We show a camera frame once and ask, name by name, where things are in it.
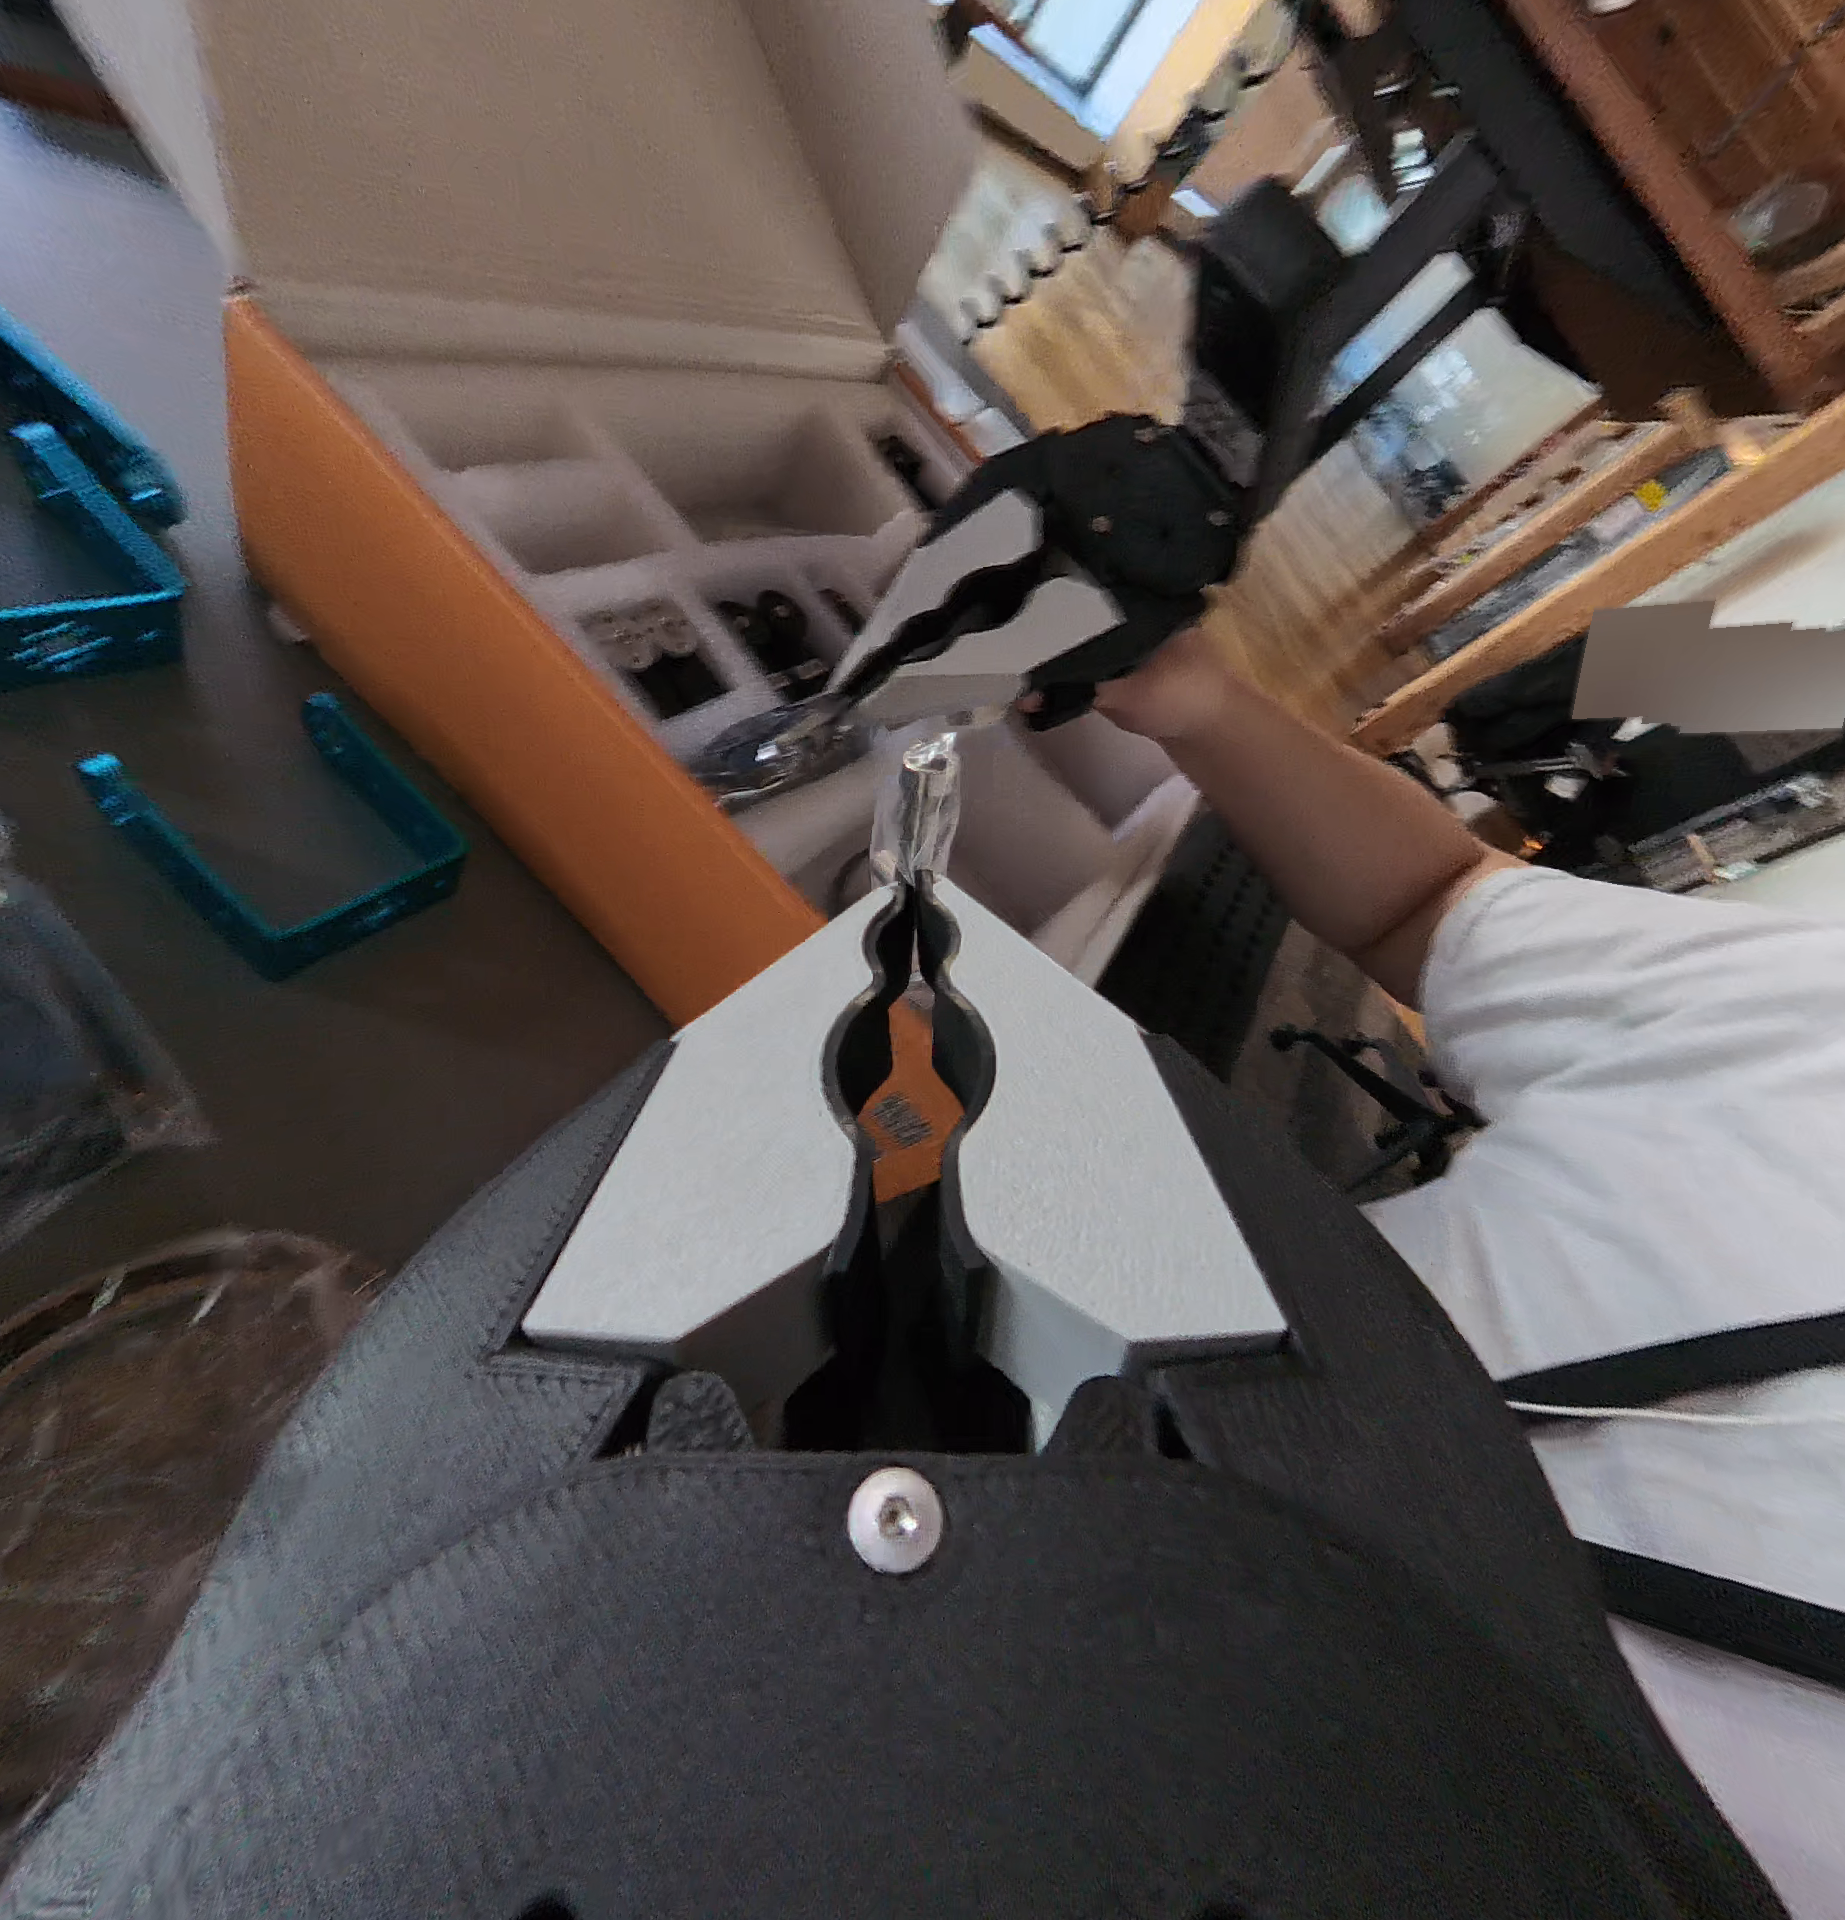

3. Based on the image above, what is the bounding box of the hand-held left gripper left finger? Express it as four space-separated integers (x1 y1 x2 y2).
519 881 925 1389

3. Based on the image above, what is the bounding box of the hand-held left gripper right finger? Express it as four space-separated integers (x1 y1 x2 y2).
915 880 1295 1389

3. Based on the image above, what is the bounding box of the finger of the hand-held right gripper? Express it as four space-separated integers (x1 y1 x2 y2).
838 577 1130 737
829 487 1049 700

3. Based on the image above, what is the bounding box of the small clear plastic bag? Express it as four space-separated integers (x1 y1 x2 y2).
690 701 872 805
868 736 966 902

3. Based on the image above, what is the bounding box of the orange cardboard box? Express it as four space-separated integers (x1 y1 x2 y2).
53 0 1208 1201

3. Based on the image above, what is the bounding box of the person's right forearm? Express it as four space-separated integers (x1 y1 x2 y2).
1163 661 1494 1006

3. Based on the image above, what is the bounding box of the person's right hand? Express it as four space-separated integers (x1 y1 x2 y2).
1011 622 1253 745

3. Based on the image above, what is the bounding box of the black perforated panel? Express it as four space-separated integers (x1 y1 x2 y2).
1085 809 1299 1081

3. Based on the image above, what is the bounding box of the black chair base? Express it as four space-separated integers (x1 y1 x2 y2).
1265 1018 1479 1201

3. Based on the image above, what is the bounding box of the black servo with silver horn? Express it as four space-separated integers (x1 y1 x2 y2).
634 602 708 718
583 600 659 706

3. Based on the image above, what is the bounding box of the white foam insert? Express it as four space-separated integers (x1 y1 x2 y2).
329 350 1013 902

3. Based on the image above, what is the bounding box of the wooden shelf rack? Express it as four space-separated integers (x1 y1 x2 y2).
1349 367 1845 753

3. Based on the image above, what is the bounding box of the wooden table with black legs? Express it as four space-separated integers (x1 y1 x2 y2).
1265 0 1808 498

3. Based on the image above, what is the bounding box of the plastic-wrapped round disc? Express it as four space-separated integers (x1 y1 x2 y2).
0 1231 383 1803

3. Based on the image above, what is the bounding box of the blue metal U bracket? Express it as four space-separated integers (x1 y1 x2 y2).
78 692 470 983

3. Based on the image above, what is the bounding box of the black shoulder strap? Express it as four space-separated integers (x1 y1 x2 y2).
1588 1544 1845 1707
1498 1303 1845 1419

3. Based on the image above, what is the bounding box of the clear bag with black cable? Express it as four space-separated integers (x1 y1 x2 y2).
0 795 210 1275

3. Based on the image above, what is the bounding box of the blue double metal bracket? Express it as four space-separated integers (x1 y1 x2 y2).
0 285 189 700

